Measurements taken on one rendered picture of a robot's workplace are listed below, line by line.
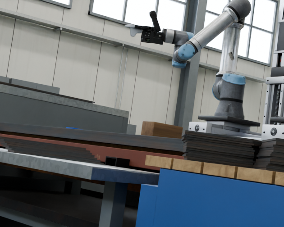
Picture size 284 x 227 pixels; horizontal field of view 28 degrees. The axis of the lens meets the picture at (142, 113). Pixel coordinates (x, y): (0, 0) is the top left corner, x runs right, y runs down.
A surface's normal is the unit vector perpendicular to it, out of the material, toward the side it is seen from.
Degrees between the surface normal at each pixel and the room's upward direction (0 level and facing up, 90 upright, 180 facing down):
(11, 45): 90
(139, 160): 90
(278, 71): 90
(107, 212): 90
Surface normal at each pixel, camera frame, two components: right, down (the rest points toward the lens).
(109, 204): -0.72, -0.15
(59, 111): 0.69, 0.04
